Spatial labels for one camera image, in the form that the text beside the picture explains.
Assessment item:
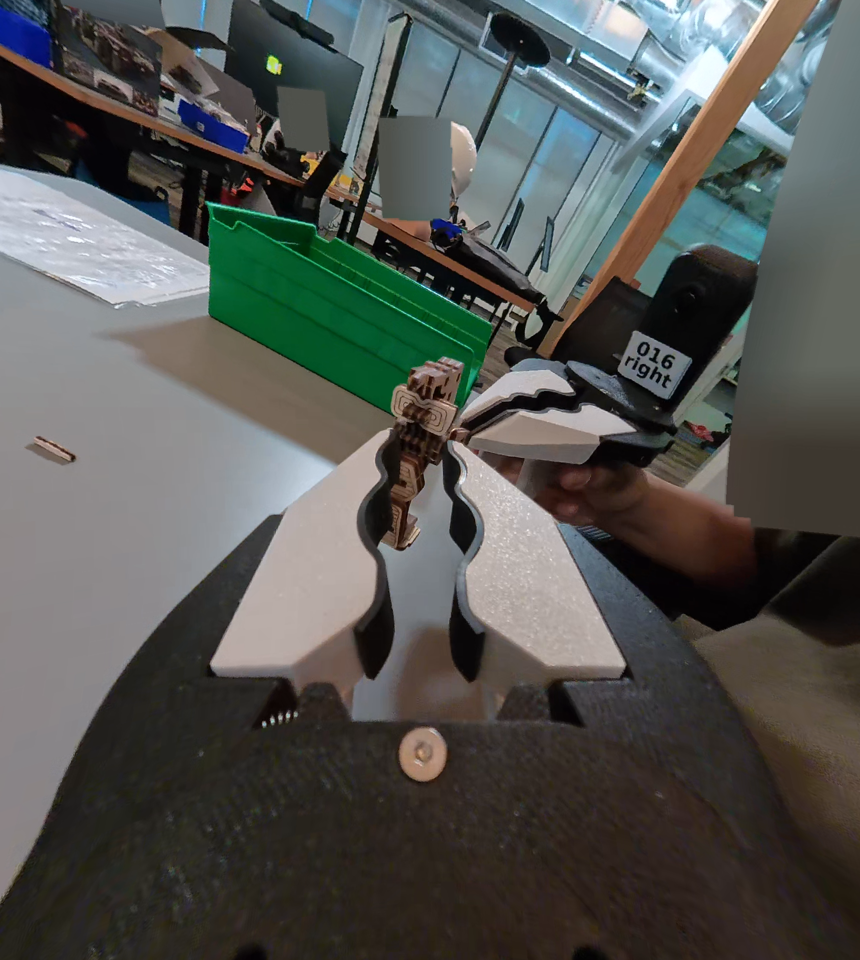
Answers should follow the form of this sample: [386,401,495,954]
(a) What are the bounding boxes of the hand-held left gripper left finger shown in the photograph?
[211,429,395,682]

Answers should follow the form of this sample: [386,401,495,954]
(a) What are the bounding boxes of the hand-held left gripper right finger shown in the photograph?
[445,441,629,684]

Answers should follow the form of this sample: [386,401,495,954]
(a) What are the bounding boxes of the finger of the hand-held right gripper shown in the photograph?
[460,358,581,436]
[466,403,646,466]

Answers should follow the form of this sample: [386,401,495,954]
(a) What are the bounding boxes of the wooden puzzle model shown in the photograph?
[379,358,468,552]

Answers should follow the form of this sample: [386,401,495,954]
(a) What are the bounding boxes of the person's right forearm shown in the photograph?
[628,480,761,624]

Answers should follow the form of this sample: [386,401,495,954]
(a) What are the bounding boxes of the grey desk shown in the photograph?
[0,153,491,946]

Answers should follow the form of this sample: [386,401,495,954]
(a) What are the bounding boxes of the person's right hand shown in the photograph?
[488,450,672,530]

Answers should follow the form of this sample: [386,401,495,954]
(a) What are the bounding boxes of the black office chair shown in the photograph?
[508,276,652,369]

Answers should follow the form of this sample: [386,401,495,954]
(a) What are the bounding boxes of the black bag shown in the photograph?
[430,221,543,305]

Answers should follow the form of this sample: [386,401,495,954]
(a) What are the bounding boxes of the slanted wooden beam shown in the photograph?
[538,0,821,354]

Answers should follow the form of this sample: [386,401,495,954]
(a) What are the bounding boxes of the background table with bag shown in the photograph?
[325,183,537,331]

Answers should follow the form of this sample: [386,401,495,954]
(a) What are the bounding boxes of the green plastic bin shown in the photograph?
[207,201,492,410]

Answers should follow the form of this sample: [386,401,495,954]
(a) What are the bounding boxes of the white mannequin head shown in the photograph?
[448,123,477,222]

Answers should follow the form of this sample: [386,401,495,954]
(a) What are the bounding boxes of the silver ventilation ducts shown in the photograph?
[550,0,828,106]

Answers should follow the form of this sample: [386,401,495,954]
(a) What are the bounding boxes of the person's olive shirt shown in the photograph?
[673,528,860,960]

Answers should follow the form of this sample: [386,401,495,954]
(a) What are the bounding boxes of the black disc floor lamp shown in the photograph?
[475,13,552,151]

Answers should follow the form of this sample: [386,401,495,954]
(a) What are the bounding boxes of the black monitor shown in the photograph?
[223,0,365,144]

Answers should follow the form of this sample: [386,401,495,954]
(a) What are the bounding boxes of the small blue storage bin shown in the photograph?
[177,97,252,156]

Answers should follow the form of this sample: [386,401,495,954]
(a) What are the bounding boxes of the white paper sheet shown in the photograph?
[0,161,209,307]

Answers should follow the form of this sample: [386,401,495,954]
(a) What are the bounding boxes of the long background wooden table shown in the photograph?
[0,15,307,241]

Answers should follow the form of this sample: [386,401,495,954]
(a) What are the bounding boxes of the printed picture box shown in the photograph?
[51,7,164,117]

